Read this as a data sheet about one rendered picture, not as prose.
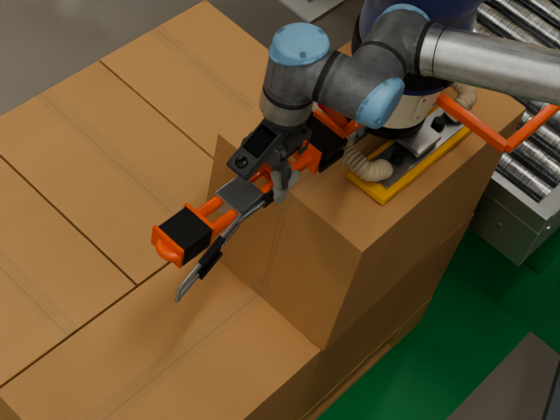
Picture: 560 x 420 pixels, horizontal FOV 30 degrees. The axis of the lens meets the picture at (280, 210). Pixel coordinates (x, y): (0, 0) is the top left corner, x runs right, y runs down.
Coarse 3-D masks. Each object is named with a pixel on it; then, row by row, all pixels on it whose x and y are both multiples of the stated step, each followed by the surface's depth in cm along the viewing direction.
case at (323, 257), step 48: (480, 96) 236; (240, 144) 216; (480, 144) 227; (288, 192) 211; (336, 192) 212; (432, 192) 218; (480, 192) 258; (240, 240) 234; (288, 240) 221; (336, 240) 209; (384, 240) 212; (432, 240) 250; (288, 288) 231; (336, 288) 218; (384, 288) 243; (336, 336) 236
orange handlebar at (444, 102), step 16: (448, 112) 214; (464, 112) 212; (544, 112) 216; (352, 128) 205; (480, 128) 210; (528, 128) 212; (496, 144) 209; (512, 144) 209; (288, 160) 196; (304, 160) 197; (256, 176) 193; (208, 208) 187; (224, 224) 186; (160, 240) 181; (160, 256) 180; (176, 256) 180
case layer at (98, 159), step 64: (128, 64) 280; (192, 64) 284; (256, 64) 287; (0, 128) 259; (64, 128) 263; (128, 128) 266; (192, 128) 270; (0, 192) 248; (64, 192) 251; (128, 192) 254; (192, 192) 257; (0, 256) 237; (64, 256) 240; (128, 256) 243; (448, 256) 279; (0, 320) 228; (64, 320) 230; (128, 320) 233; (192, 320) 235; (256, 320) 238; (384, 320) 269; (0, 384) 219; (64, 384) 221; (128, 384) 223; (192, 384) 226; (256, 384) 228; (320, 384) 260
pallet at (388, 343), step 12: (420, 312) 301; (408, 324) 299; (396, 336) 297; (384, 348) 301; (372, 360) 298; (360, 372) 295; (348, 384) 292; (324, 396) 274; (336, 396) 289; (312, 408) 272; (324, 408) 286
